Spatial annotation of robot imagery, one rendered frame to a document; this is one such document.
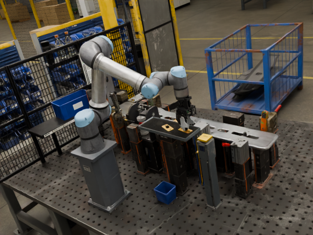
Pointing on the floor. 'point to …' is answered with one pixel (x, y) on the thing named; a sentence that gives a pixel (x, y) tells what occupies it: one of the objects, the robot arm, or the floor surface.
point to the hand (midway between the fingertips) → (185, 127)
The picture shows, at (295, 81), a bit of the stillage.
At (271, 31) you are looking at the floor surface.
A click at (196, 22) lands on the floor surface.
